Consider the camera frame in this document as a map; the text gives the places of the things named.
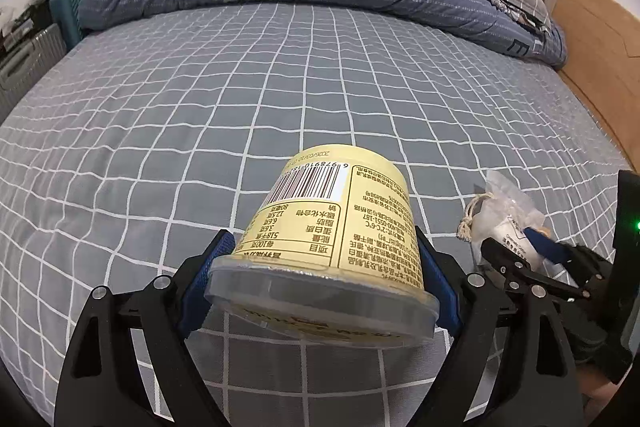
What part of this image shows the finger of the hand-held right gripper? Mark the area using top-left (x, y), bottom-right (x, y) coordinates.
top-left (522, 229), bottom-right (608, 280)
top-left (480, 237), bottom-right (592, 304)

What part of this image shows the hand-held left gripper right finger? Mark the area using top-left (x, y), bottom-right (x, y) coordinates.
top-left (412, 227), bottom-right (583, 427)

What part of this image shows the yellow yogurt cup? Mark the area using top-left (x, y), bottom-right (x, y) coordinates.
top-left (206, 144), bottom-right (441, 350)

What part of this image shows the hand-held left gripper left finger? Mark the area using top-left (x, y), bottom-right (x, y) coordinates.
top-left (55, 229), bottom-right (236, 427)

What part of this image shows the bed with grey checked sheet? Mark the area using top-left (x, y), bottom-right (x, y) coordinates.
top-left (0, 2), bottom-right (640, 427)

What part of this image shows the wooden headboard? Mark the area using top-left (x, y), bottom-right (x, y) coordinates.
top-left (550, 0), bottom-right (640, 172)

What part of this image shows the grey suitcase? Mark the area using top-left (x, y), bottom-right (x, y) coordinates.
top-left (0, 23), bottom-right (68, 108)

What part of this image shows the teal plastic box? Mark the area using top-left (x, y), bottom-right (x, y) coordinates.
top-left (49, 0), bottom-right (85, 52)

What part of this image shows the clear bag with string tag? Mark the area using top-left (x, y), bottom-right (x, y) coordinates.
top-left (457, 170), bottom-right (548, 273)

